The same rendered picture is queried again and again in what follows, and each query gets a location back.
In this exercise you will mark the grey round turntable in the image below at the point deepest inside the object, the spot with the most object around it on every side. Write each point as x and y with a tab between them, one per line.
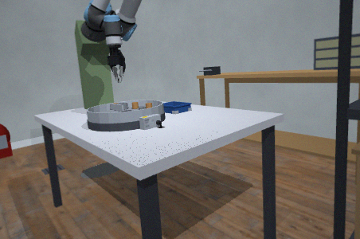
117	119

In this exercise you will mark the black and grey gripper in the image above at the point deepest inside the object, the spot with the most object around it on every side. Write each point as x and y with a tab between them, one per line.
115	60

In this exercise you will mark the blue crate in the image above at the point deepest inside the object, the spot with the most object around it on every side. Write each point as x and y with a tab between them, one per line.
177	107

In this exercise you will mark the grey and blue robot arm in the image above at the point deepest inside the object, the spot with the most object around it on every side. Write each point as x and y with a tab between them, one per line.
97	21

